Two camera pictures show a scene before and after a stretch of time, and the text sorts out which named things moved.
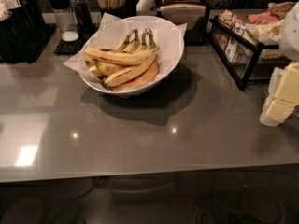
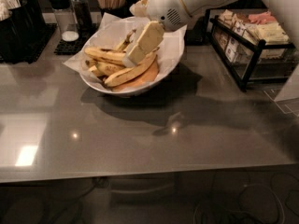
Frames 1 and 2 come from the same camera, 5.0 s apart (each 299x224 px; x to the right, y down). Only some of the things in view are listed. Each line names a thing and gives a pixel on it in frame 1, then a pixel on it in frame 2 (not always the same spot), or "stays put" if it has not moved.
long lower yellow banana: (124, 75) stays put
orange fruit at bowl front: (148, 77) stays put
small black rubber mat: (75, 47) stays put
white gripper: (291, 36) to (163, 4)
